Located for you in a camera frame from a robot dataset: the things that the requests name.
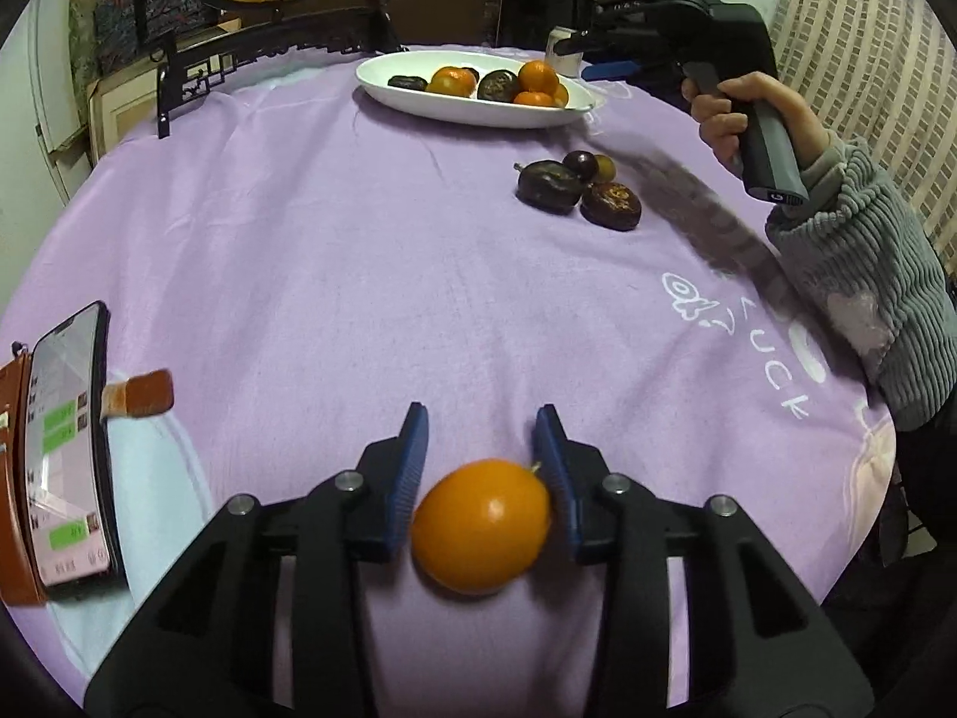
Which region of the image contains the person right hand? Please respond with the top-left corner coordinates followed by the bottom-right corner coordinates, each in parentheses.
top-left (681, 71), bottom-right (830, 177)

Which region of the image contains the yellow orange fruit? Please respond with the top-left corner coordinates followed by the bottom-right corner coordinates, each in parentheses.
top-left (410, 459), bottom-right (551, 597)

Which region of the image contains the orange mandarin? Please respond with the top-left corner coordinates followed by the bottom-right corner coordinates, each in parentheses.
top-left (517, 60), bottom-right (560, 96)
top-left (513, 91), bottom-right (554, 109)
top-left (426, 66), bottom-right (477, 98)

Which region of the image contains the smartphone in brown case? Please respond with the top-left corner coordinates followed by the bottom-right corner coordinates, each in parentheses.
top-left (2, 300), bottom-right (175, 606)

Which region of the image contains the white oval plate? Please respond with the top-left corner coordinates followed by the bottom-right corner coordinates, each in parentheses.
top-left (355, 48), bottom-right (600, 130)

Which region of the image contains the purple printed tablecloth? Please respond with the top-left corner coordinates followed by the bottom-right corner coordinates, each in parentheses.
top-left (2, 52), bottom-right (894, 697)

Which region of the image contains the small green yellow fruit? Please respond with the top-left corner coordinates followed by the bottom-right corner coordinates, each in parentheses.
top-left (594, 154), bottom-right (617, 183)

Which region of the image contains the beige patterned curtain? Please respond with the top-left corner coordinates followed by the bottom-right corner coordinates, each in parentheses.
top-left (770, 0), bottom-right (957, 270)

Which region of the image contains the brown wrinkled passion fruit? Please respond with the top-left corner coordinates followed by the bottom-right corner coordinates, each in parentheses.
top-left (579, 182), bottom-right (642, 232)

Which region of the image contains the grey ribbed sleeve forearm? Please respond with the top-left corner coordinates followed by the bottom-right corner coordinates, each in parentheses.
top-left (766, 136), bottom-right (955, 431)

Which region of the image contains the smooth orange fruit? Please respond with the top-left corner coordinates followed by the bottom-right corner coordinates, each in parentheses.
top-left (553, 84), bottom-right (569, 109)

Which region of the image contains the dark wrinkled passion fruit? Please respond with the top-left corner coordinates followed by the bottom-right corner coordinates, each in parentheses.
top-left (388, 75), bottom-right (428, 91)

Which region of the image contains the dark purple plum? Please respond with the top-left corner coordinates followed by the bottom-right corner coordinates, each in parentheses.
top-left (561, 151), bottom-right (600, 183)

